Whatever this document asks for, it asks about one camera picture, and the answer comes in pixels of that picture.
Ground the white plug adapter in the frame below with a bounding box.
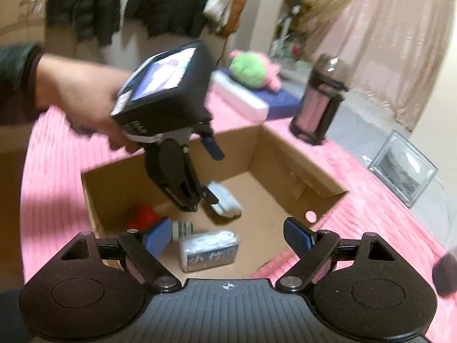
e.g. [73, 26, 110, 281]
[208, 181, 243, 218]

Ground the dark jacket sleeve forearm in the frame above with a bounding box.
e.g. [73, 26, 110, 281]
[0, 43, 44, 126]

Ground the person's left hand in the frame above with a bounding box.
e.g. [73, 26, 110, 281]
[35, 53, 139, 153]

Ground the red object in box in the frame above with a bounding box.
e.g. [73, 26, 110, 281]
[125, 204, 160, 232]

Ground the clear plastic labelled box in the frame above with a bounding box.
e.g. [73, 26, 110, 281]
[179, 230, 240, 273]

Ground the brown cardboard box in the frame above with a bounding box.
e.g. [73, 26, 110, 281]
[81, 125, 346, 279]

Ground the white blue flat box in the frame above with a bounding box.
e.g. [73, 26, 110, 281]
[210, 68, 300, 123]

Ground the green pink plush toy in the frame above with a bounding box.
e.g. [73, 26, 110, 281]
[228, 50, 282, 93]

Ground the pink plush blanket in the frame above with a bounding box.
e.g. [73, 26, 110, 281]
[20, 88, 457, 343]

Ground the silver framed picture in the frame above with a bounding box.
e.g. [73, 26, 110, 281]
[368, 131, 438, 208]

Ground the cluttered bookshelf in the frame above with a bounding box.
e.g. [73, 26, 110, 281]
[269, 0, 355, 60]

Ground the black down jacket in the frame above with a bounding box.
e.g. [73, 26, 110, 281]
[46, 0, 208, 47]

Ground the brown jacket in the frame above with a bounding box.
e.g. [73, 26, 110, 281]
[218, 0, 247, 39]

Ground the pink black thermos bottle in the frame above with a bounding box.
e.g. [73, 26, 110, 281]
[289, 53, 350, 145]

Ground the electric fan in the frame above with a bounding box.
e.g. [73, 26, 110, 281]
[298, 0, 352, 33]

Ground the pink curtain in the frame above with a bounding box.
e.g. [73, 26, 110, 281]
[304, 0, 455, 130]

